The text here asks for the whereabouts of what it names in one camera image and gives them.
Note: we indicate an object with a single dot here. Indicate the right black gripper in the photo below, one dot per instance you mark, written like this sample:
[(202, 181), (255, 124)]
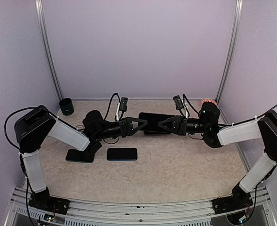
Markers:
[(179, 125)]

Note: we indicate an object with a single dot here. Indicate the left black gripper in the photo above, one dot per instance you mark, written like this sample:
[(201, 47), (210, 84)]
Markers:
[(126, 127)]

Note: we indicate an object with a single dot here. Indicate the purple phone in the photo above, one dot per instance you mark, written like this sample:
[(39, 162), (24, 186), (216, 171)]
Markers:
[(153, 119)]

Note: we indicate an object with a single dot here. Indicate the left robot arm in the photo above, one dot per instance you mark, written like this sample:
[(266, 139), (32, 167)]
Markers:
[(34, 127)]

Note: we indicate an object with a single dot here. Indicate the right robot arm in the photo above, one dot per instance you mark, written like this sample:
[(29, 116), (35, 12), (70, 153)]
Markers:
[(215, 135)]

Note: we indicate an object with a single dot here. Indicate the black phone case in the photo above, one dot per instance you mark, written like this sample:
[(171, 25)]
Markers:
[(146, 132)]

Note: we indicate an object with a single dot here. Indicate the blue-edged phone middle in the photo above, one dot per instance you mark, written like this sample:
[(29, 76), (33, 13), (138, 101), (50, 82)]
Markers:
[(122, 154)]

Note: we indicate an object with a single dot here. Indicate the teal-edged phone left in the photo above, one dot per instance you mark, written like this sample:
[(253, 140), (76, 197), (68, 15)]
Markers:
[(79, 156)]

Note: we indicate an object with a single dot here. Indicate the red patterned bowl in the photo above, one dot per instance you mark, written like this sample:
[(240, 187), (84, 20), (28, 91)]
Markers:
[(209, 101)]

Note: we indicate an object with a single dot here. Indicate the dark green cup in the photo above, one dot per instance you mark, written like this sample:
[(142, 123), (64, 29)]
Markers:
[(66, 106)]

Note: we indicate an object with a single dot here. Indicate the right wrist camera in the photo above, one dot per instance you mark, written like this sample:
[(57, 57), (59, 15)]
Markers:
[(181, 106)]

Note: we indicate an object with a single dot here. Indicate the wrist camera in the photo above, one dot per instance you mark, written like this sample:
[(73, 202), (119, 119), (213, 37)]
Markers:
[(181, 106), (121, 108)]

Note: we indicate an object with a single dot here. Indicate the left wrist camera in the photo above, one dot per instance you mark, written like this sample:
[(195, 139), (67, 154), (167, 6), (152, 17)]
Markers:
[(121, 108)]

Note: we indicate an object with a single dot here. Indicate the aluminium front rail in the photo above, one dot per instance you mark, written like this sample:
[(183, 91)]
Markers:
[(192, 213)]

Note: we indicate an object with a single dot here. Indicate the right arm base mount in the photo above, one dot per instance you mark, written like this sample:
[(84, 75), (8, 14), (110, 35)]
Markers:
[(238, 199)]

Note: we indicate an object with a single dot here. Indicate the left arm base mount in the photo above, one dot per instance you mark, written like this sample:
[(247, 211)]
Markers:
[(44, 201)]

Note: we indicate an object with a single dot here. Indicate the right aluminium post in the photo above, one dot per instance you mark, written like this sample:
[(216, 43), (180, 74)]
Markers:
[(231, 50)]

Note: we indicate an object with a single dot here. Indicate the aluminium post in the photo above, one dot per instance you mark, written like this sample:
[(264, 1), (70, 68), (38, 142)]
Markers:
[(47, 49), (231, 50)]

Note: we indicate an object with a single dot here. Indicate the left aluminium post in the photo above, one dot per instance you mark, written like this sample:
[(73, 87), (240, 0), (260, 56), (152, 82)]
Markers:
[(47, 49)]

